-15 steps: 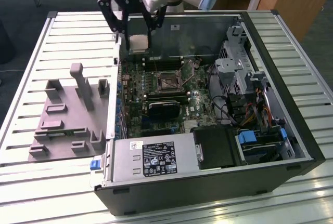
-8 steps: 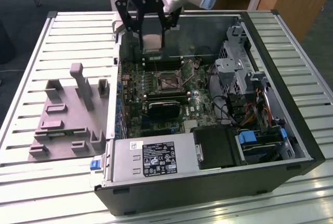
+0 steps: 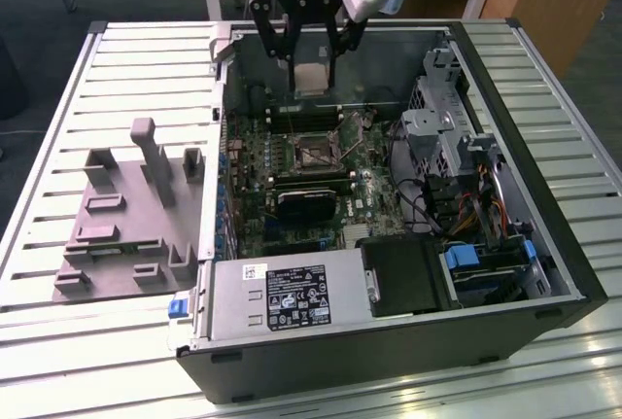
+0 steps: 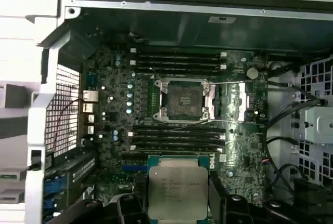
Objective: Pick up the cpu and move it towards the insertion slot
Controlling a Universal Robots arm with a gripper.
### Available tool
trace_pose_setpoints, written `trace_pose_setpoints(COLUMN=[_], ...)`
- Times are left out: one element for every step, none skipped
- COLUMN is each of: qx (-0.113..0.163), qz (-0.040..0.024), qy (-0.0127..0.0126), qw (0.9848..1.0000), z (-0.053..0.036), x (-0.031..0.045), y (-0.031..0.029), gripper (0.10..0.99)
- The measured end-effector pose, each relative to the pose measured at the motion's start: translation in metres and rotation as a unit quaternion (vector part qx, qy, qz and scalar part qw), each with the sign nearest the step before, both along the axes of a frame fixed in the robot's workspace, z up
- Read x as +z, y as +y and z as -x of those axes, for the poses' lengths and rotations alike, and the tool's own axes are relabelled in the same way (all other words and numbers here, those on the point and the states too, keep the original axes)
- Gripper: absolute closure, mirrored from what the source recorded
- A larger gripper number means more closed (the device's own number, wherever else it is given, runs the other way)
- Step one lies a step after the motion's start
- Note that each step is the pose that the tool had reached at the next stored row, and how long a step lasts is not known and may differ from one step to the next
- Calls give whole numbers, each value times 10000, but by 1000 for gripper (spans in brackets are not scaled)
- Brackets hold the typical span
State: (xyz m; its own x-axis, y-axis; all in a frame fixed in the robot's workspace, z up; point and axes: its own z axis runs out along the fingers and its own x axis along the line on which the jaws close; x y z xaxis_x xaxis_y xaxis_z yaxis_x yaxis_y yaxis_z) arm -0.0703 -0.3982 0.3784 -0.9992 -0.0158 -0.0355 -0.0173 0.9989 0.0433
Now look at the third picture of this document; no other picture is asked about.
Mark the silver chipset heatsink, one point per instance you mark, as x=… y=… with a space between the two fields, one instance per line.
x=357 y=235

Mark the silver power supply with label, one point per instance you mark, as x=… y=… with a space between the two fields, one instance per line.
x=233 y=292

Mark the grey parts rack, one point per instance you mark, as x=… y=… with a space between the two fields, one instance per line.
x=141 y=224

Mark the black optical drive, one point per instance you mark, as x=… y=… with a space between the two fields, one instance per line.
x=401 y=278

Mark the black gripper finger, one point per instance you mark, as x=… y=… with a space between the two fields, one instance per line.
x=333 y=49
x=292 y=40

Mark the black graphics card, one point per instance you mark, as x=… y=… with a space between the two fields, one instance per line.
x=308 y=205

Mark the silver metal drive cage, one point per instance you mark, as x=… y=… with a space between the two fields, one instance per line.
x=432 y=137

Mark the black open PC case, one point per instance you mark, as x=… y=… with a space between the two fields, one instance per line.
x=340 y=370

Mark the blue case latch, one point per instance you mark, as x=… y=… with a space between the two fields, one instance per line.
x=177 y=306

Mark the CPU socket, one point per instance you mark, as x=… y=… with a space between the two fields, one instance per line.
x=315 y=151

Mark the blue plastic tab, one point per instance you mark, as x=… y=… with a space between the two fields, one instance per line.
x=528 y=250

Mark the black RAM slot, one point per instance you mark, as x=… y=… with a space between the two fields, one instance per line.
x=303 y=113
x=311 y=177
x=306 y=125
x=340 y=187

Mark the silver square CPU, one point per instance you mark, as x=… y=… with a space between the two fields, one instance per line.
x=312 y=79

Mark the green motherboard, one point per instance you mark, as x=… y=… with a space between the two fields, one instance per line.
x=252 y=215

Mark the hard disk in blue carrier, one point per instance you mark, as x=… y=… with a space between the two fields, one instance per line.
x=461 y=256

